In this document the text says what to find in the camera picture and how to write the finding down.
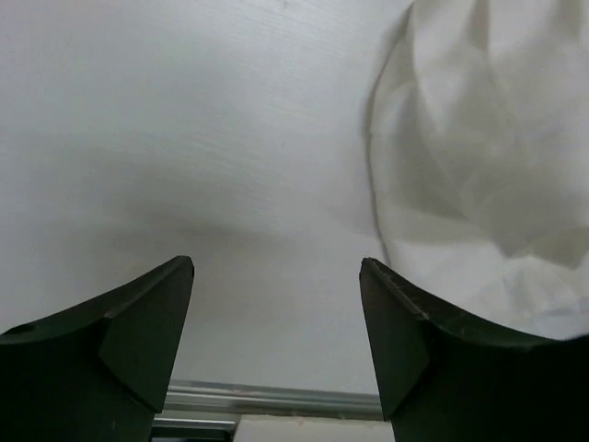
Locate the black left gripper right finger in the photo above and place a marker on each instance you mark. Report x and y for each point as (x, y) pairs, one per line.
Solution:
(444, 374)

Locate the aluminium table edge rail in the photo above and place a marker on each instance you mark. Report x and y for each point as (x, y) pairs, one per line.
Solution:
(208, 411)

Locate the white pleated skirt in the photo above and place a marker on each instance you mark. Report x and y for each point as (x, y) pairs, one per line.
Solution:
(479, 159)

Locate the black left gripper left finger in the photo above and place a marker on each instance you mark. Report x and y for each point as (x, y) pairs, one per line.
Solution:
(98, 371)

